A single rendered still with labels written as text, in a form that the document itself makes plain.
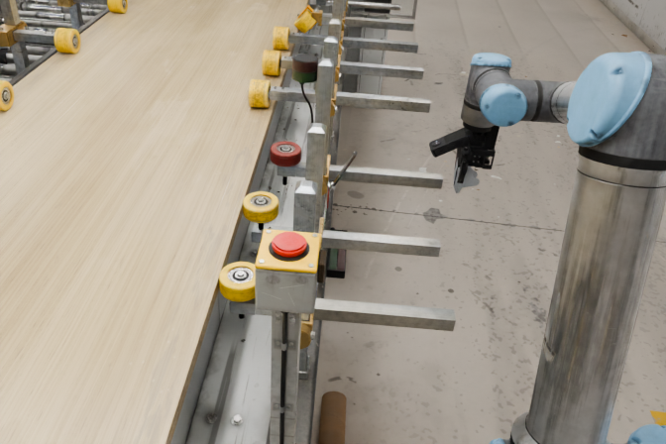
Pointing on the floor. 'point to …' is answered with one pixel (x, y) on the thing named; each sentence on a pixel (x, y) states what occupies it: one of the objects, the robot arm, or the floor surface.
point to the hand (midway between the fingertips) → (455, 188)
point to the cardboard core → (332, 418)
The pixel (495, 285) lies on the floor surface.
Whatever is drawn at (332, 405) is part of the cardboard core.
